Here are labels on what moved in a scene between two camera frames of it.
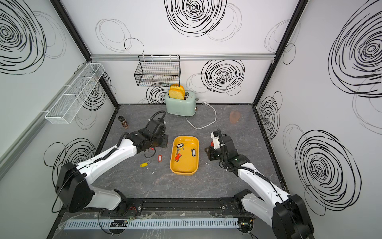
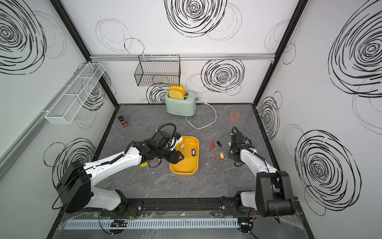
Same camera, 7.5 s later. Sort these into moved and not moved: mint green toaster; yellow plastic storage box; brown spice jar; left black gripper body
Moved: left black gripper body
Not moved: yellow plastic storage box; mint green toaster; brown spice jar
